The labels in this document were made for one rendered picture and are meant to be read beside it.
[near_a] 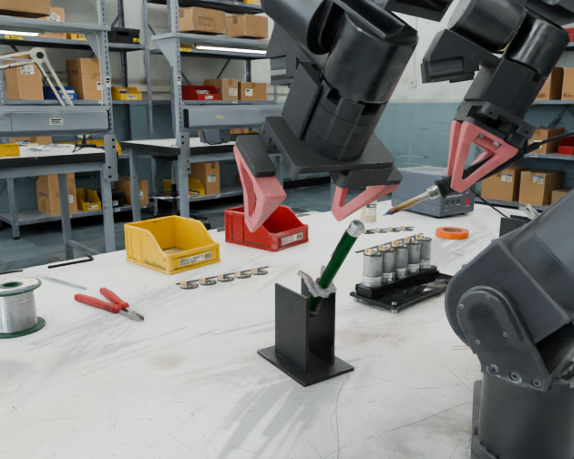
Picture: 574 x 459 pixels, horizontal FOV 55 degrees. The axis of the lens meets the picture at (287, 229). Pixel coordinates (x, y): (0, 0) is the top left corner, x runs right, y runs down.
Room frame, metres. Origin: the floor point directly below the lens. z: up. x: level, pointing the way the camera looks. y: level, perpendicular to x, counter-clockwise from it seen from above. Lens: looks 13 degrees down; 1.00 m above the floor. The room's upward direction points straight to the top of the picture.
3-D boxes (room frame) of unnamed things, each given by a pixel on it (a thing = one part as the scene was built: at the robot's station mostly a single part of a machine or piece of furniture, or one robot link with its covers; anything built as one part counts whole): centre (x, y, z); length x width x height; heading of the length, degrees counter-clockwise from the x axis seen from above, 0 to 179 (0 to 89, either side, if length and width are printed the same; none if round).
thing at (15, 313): (0.58, 0.30, 0.78); 0.06 x 0.06 x 0.05
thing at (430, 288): (0.70, -0.16, 0.76); 0.16 x 0.07 x 0.01; 134
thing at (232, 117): (3.60, 0.09, 0.90); 1.30 x 0.06 x 0.12; 132
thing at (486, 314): (0.35, -0.16, 0.85); 0.09 x 0.06 x 0.06; 139
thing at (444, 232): (1.02, -0.31, 0.76); 0.06 x 0.06 x 0.01
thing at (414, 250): (0.73, -0.17, 0.79); 0.02 x 0.02 x 0.05
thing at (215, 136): (3.48, 0.44, 0.80); 0.15 x 0.12 x 0.10; 62
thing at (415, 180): (1.26, -0.33, 0.80); 0.15 x 0.12 x 0.10; 33
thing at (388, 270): (0.69, -0.13, 0.79); 0.02 x 0.02 x 0.05
